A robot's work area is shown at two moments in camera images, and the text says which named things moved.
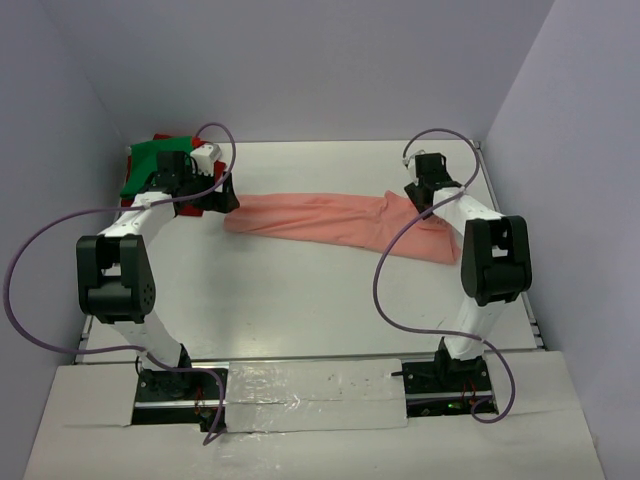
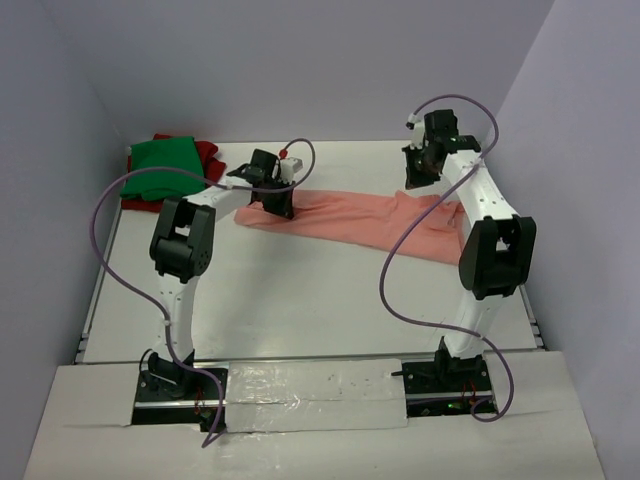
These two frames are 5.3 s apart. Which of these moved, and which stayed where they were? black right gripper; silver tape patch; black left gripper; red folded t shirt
Moved: black right gripper; black left gripper
Stayed: silver tape patch; red folded t shirt
